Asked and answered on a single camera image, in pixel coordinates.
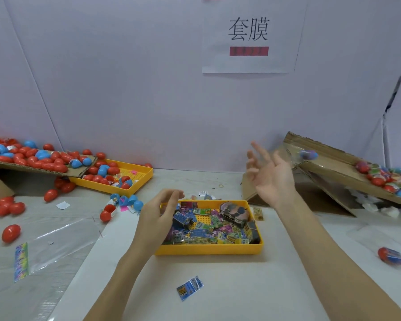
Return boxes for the person's right hand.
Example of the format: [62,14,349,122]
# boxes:
[245,141,299,210]

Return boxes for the person's left hand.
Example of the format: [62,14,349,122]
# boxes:
[129,189,185,263]

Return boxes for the blue packet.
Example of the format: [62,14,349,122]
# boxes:
[176,275,205,301]

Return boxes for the heap of plastic eggs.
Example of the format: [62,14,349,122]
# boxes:
[354,160,401,201]

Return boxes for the pile of plastic eggs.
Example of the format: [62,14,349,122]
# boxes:
[0,136,153,245]

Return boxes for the red plastic egg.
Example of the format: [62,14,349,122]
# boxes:
[377,247,401,266]

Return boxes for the person's right forearm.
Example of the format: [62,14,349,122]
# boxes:
[277,196,401,321]

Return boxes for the person's left forearm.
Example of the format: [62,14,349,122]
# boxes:
[83,251,155,321]

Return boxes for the yellow tray under eggs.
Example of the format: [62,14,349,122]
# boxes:
[70,159,155,196]

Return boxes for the torn flattened cardboard box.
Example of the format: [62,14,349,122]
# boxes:
[241,132,401,218]

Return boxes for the yellow plastic tray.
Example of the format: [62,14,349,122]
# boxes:
[155,200,265,256]

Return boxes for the clear bag with coloured label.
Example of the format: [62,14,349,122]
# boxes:
[13,217,104,284]

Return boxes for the clear plastic sheet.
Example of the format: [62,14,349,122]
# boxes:
[348,224,401,285]

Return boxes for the white crumpled plastic scraps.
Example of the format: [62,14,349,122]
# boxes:
[357,193,401,219]

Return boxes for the white paper sign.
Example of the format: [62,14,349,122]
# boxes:
[202,0,307,74]

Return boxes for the brown cardboard sheet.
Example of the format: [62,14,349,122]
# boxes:
[0,157,98,178]

